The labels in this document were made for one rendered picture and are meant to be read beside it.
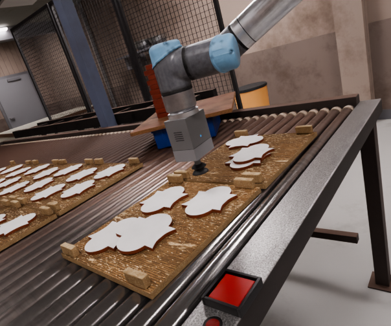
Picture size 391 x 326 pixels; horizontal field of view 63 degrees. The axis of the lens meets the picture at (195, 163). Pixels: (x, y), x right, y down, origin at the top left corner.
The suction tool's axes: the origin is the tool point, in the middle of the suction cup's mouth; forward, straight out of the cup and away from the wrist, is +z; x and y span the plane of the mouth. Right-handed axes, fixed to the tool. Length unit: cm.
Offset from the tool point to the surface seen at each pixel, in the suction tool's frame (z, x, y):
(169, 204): 8.0, -11.1, 3.1
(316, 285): 103, -3, -74
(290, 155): 9.0, 12.5, -29.9
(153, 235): 7.7, -4.9, 17.2
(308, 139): 9.0, 14.7, -43.6
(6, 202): 7, -93, 10
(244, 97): 40, -135, -308
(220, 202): 8.0, 4.3, 1.4
